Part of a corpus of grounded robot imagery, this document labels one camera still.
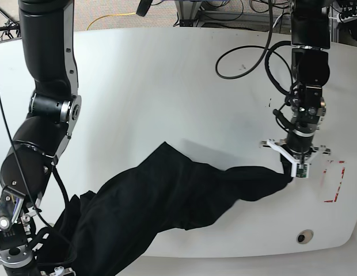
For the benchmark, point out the aluminium table leg profile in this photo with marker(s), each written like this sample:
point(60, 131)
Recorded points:
point(188, 13)

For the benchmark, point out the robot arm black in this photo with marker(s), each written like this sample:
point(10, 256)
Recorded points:
point(310, 40)
point(35, 149)

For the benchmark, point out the black T-shirt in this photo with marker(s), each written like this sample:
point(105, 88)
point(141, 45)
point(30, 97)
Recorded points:
point(111, 228)

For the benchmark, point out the red tape rectangle marker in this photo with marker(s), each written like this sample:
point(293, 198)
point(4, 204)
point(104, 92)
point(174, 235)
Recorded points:
point(332, 180)

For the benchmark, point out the right table cable grommet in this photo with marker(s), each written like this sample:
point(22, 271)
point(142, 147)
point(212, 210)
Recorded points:
point(305, 236)

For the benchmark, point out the white power strip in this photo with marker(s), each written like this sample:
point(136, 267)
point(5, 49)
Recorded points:
point(345, 14)

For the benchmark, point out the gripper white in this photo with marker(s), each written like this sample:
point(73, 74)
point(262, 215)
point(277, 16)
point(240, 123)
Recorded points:
point(300, 163)

